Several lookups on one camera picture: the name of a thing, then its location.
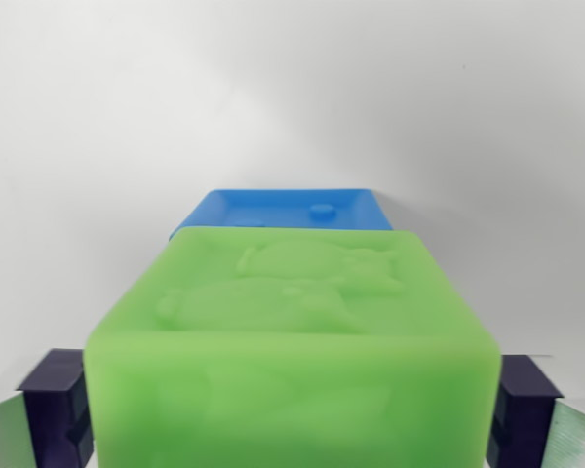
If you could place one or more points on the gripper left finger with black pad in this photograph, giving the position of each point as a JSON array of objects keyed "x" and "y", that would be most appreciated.
[{"x": 49, "y": 419}]

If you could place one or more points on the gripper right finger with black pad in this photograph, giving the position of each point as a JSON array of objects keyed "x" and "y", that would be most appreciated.
[{"x": 526, "y": 414}]

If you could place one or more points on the green embossed cube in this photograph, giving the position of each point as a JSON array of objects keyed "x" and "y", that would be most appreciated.
[{"x": 292, "y": 365}]

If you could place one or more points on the blue embossed cube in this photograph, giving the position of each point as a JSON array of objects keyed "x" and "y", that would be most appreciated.
[{"x": 283, "y": 209}]

